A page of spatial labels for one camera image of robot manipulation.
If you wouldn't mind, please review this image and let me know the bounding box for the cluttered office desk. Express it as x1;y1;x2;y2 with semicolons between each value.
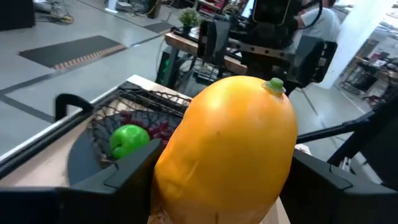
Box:
340;51;398;100

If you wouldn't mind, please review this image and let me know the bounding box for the black wire basket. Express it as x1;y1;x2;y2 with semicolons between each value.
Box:
88;88;192;169

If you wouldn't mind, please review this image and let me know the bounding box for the white tower fan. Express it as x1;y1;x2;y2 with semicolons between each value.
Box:
104;0;119;13

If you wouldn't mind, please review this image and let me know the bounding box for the person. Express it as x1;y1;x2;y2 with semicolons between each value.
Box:
292;0;341;55

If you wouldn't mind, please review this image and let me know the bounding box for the black flat panel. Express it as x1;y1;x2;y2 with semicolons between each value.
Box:
357;99;398;190

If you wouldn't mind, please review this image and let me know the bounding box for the white monitor screen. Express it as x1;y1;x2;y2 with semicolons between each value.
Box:
241;0;256;19

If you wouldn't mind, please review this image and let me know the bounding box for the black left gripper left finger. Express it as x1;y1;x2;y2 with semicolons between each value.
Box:
0;138;164;224

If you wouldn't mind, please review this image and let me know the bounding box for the wooden workbench table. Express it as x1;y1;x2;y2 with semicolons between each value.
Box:
155;29;248;91

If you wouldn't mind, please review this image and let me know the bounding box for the bright green apple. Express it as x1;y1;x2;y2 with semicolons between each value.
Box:
109;124;151;160

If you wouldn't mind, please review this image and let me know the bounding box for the plain black floor mat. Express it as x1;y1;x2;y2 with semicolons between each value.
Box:
143;21;175;34

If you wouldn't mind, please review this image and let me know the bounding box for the black clamp handle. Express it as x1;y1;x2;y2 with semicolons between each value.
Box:
55;93;94;123

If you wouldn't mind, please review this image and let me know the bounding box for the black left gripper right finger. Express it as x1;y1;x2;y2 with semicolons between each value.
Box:
279;149;398;224

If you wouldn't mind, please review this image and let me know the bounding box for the low black cabinet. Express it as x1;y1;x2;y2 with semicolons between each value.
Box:
0;0;36;32

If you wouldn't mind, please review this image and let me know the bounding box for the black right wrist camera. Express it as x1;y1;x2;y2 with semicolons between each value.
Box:
251;0;295;27

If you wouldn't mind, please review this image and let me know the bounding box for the coiled cable pile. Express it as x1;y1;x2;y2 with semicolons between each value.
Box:
34;1;75;25

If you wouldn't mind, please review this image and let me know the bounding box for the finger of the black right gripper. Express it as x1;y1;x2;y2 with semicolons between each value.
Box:
197;20;231;66
285;35;338;90

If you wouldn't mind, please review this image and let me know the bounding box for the small potted plant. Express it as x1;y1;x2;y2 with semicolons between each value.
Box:
177;7;200;34

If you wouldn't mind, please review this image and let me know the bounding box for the black striped-edge floor mat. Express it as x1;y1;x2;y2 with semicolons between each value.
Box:
17;34;127;71

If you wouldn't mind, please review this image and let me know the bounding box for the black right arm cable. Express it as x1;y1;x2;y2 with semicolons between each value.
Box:
298;0;324;30

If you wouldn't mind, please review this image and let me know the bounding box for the yellow orange lemon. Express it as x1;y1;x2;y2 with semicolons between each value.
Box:
147;75;299;224

